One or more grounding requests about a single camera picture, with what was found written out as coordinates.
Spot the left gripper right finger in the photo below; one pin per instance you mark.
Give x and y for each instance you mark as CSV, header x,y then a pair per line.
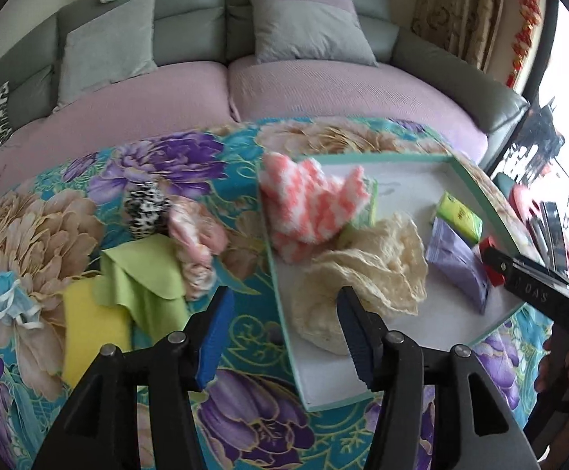
x,y
474,428

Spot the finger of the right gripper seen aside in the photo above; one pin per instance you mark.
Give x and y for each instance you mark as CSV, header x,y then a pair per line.
x,y
528,279

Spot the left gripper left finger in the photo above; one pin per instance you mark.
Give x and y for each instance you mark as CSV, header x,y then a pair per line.
x,y
98,427

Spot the red ring object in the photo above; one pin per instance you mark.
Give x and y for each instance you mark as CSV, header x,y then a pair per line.
x,y
482,250

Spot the purple wet wipes pack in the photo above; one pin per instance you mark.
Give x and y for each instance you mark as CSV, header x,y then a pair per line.
x,y
451,255

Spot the green tissue pack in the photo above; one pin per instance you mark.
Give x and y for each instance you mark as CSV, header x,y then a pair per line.
x,y
366,217
465,222

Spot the yellow sponge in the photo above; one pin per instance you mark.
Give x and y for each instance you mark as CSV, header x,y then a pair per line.
x,y
89,326

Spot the cream lace cloth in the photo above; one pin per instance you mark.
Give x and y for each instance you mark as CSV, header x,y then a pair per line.
x,y
384,264

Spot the green microfiber cloth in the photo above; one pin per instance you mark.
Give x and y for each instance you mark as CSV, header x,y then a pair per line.
x,y
143,276

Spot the blue face mask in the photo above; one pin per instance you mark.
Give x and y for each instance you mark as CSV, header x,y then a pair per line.
x,y
16,307

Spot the pink white fluffy cloth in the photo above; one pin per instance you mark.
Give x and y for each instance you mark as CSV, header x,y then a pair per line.
x,y
306,207

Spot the pink satin scrunchie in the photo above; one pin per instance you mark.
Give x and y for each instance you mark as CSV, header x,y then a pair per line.
x,y
198,238

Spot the leopard print scrunchie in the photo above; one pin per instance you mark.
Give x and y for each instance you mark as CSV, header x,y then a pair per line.
x,y
146,210

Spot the teal shallow box tray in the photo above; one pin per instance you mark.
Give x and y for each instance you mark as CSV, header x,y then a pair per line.
x,y
410,184

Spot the floral blanket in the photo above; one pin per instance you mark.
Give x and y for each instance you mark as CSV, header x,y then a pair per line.
x,y
218,165

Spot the patterned curtain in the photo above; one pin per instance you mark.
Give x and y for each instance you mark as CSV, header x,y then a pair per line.
x,y
465,28

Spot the red hanging decoration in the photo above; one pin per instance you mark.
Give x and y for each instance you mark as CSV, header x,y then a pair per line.
x,y
530,18

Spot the grey and pink cushion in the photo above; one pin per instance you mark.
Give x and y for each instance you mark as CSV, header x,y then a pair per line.
x,y
318,30

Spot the pink sofa seat cover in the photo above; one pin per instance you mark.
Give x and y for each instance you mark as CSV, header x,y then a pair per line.
x,y
204,94

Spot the grey cushion left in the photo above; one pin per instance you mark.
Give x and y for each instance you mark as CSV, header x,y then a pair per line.
x,y
113,47

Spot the grey sofa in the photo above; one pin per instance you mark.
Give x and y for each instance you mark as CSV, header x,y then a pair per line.
x,y
222,31

